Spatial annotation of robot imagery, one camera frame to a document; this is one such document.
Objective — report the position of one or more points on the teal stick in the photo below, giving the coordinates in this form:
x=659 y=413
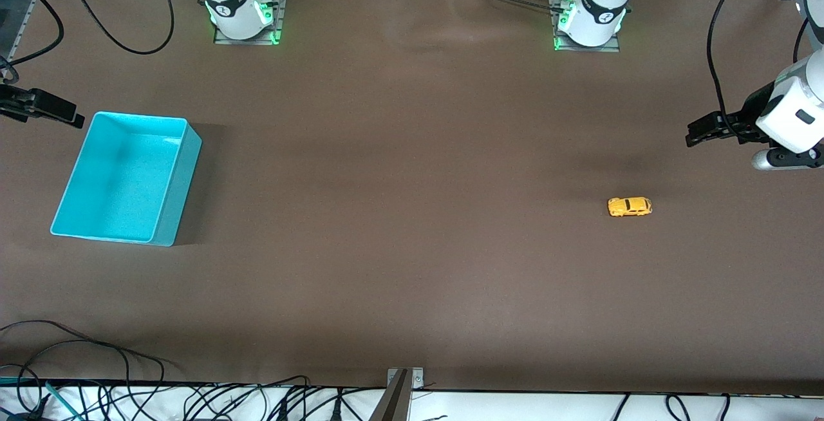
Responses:
x=61 y=398

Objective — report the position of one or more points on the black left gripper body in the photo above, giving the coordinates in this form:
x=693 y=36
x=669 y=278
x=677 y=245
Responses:
x=750 y=114

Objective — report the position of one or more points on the cyan plastic bin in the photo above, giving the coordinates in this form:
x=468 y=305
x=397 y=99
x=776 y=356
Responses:
x=116 y=183

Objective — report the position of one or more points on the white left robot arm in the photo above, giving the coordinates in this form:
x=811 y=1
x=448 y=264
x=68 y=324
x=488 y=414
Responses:
x=599 y=2

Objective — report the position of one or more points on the aluminium frame profile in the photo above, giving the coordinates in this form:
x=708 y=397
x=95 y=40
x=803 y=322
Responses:
x=22 y=15

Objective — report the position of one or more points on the small metal bracket plate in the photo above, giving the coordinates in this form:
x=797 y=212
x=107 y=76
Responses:
x=417 y=379

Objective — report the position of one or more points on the yellow beetle toy car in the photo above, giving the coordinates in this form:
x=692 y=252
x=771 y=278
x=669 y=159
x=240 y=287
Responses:
x=629 y=206

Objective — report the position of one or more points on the grey metal pole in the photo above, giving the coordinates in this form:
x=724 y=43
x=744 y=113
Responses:
x=394 y=402

